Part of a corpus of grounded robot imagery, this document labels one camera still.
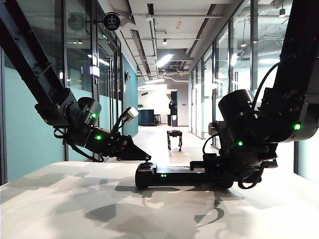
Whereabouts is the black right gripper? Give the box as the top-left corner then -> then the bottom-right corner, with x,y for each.
189,152 -> 240,186

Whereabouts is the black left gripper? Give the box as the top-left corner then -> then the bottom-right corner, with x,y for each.
106,134 -> 152,161

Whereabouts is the black dual-joystick remote control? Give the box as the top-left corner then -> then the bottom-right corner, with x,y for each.
135,161 -> 234,189

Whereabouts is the black quadruped robot dog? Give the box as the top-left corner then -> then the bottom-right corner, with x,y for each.
166,129 -> 183,151

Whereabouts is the dark bar counter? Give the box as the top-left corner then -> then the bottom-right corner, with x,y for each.
138,109 -> 156,126

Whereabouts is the long linear ceiling light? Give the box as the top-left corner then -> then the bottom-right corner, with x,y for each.
156,54 -> 173,68

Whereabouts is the round black hanging sign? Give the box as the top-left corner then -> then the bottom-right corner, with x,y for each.
102,12 -> 121,31

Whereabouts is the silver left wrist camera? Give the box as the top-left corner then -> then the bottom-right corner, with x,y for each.
111,107 -> 140,136

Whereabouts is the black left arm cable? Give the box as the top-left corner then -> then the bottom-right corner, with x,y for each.
53,127 -> 104,163

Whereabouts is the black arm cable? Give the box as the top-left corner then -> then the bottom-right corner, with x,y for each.
251,62 -> 281,111
53,127 -> 104,163

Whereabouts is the long black door handle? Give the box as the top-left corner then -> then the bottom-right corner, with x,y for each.
108,57 -> 115,125

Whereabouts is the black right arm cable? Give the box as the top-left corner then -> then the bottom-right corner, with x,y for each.
251,62 -> 281,111

